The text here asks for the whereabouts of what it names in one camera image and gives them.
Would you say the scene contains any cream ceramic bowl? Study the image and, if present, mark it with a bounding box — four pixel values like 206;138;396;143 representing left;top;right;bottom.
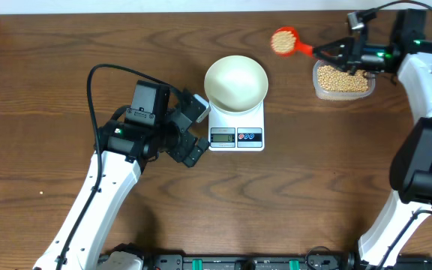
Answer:
204;55;269;113

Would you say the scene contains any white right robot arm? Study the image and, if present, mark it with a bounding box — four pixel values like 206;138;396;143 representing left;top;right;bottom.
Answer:
273;4;432;269

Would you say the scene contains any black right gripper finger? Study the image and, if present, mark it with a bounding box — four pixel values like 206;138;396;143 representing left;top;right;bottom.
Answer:
313;37;355;56
313;52;353;71

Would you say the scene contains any red plastic measuring scoop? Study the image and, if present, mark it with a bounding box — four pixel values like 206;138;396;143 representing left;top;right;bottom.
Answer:
270;26;314;57

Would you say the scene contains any clear plastic soybean container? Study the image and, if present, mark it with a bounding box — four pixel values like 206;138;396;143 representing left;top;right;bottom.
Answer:
313;60;376;101

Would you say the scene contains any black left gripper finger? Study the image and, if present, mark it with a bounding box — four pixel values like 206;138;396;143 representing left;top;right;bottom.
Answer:
181;88;205;120
182;137;210;168

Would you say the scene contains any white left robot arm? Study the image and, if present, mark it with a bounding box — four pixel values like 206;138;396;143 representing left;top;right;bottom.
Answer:
33;151;141;269

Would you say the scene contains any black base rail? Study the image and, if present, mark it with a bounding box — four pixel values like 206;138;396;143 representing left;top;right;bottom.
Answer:
99;243;432;270

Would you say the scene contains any white digital kitchen scale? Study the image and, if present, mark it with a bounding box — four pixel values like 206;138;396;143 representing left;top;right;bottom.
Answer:
208;102;265;152

